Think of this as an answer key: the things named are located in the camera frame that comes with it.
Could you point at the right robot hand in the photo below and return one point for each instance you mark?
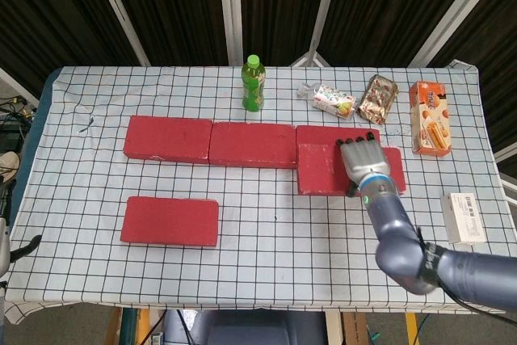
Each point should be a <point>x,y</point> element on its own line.
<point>363,159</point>

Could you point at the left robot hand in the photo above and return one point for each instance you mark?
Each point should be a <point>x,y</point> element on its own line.
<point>26,248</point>

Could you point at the red brick white scuffed top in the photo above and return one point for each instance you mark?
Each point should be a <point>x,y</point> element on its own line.
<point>319,171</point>

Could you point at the red foam brick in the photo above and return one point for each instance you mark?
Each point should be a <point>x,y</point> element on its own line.
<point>167,139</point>
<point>169,221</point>
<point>317,135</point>
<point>252,145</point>

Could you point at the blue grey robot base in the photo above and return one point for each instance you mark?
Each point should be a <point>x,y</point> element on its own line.
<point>242,329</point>

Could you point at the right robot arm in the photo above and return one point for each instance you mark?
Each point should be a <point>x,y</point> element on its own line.
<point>396,220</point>

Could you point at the gold foil snack packet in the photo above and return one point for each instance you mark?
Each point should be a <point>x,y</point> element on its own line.
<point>377,98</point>

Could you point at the white snack packet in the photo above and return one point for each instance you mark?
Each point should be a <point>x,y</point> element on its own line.
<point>333,102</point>

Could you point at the orange biscuit box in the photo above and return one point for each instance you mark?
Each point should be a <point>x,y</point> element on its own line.
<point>430,119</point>

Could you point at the small white cardboard box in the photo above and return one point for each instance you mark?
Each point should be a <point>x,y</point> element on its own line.
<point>464,217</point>

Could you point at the green tea bottle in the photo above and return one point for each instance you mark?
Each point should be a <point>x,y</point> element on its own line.
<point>253,86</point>

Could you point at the white black checkered tablecloth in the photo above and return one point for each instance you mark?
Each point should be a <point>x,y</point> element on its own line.
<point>258,272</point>

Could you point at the brown cardboard box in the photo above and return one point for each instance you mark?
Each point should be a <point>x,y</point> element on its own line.
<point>354,329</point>

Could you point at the white partition frame post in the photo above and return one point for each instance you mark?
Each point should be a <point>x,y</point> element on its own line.
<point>456,11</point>
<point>121,13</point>
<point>327,5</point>

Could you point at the white double partition post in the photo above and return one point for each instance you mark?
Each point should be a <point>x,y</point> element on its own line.
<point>232,38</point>

